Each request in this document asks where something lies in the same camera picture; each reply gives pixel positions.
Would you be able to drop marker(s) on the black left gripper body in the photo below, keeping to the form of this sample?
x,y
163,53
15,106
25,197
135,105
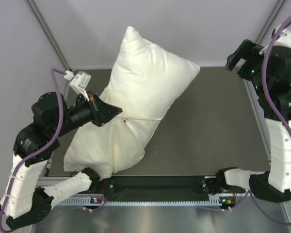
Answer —
x,y
87,111

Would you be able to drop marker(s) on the aluminium frame rail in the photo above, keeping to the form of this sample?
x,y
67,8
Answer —
x,y
54,181

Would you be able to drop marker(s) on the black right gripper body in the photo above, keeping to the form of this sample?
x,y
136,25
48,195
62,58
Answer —
x,y
253,54

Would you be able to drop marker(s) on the aluminium corner post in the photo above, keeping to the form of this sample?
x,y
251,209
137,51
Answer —
x,y
270,19
45,28

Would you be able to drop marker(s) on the cream pillowcase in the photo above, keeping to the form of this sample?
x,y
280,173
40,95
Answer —
x,y
117,146

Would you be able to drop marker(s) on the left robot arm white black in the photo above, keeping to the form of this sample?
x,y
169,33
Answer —
x,y
24,203

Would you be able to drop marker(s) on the left aluminium corner post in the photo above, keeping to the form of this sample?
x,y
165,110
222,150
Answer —
x,y
45,28

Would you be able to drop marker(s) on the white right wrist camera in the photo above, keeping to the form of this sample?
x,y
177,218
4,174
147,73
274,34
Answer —
x,y
284,39

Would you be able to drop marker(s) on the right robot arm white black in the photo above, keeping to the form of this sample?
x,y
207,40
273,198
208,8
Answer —
x,y
273,185

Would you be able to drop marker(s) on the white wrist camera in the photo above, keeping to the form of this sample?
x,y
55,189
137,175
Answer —
x,y
284,39
78,82

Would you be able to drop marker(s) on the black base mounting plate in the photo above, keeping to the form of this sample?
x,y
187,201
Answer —
x,y
163,188

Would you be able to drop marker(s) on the right aluminium corner post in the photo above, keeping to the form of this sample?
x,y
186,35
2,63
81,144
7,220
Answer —
x,y
270,19

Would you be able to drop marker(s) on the white pillow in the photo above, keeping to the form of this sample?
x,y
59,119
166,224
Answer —
x,y
146,79

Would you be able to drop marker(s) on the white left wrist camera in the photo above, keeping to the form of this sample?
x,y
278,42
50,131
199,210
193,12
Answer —
x,y
78,82

